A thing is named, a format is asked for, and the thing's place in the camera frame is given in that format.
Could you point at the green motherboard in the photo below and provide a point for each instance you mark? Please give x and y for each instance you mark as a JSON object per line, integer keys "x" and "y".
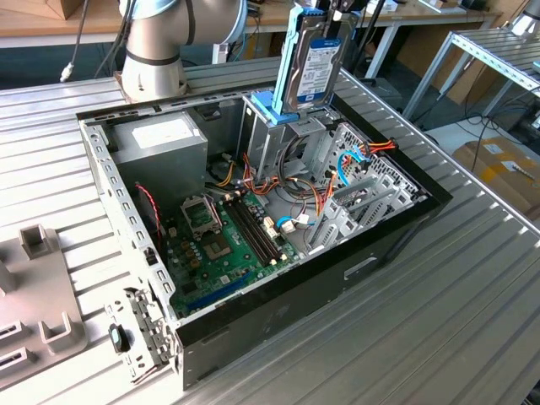
{"x": 236, "y": 263}

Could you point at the black case fan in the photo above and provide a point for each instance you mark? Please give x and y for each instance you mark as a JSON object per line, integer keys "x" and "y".
{"x": 147, "y": 211}

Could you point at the black tripod stand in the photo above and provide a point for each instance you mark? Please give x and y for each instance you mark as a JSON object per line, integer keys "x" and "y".
{"x": 365, "y": 46}

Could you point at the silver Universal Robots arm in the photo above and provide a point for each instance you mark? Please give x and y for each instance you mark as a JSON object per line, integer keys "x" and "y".
{"x": 152, "y": 42}

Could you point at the hard disk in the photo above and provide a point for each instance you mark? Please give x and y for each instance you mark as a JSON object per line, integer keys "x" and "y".
{"x": 320, "y": 63}

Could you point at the blue plastic drive latch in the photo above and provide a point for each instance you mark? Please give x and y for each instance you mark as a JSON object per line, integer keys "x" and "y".
{"x": 261, "y": 103}

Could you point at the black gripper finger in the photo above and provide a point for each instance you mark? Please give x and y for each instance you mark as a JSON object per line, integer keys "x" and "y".
{"x": 324, "y": 4}
{"x": 333, "y": 27}

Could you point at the large brown cardboard box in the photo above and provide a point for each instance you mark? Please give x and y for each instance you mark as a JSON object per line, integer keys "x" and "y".
{"x": 422, "y": 55}

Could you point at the grey power supply unit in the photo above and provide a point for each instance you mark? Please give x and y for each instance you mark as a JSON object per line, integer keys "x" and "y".
{"x": 169, "y": 169}

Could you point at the metal slat frame table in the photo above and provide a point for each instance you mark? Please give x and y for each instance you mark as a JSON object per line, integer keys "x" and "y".
{"x": 498, "y": 62}

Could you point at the grey metal drive cage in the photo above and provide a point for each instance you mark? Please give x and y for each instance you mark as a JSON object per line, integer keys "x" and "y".
{"x": 270, "y": 143}

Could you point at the blue expansion slot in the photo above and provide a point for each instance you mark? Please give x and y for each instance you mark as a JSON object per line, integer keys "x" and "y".
{"x": 219, "y": 292}

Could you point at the white board connector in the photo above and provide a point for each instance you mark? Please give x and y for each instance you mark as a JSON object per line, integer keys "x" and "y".
{"x": 270, "y": 228}

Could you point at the open black PC case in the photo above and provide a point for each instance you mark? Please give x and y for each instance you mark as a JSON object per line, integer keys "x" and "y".
{"x": 295, "y": 304}

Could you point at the black RAM slot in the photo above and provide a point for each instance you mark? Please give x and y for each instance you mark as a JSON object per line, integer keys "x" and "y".
{"x": 260, "y": 230}
{"x": 250, "y": 234}

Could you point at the grey parts rack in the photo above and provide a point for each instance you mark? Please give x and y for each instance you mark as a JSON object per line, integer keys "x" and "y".
{"x": 38, "y": 287}

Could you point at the wooden box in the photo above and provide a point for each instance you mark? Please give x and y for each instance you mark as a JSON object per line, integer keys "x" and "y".
{"x": 63, "y": 8}

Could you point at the small black equipment box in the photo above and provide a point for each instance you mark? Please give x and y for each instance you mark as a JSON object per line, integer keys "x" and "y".
{"x": 527, "y": 120}

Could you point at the wooden desk white frame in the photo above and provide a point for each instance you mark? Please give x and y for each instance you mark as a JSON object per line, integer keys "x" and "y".
{"x": 42, "y": 25}
{"x": 270, "y": 19}

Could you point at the labelled cardboard box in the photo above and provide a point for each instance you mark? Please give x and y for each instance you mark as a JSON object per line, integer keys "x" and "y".
{"x": 506, "y": 190}

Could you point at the grey metal disk bay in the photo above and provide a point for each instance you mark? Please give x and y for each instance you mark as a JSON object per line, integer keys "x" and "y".
{"x": 343, "y": 225}

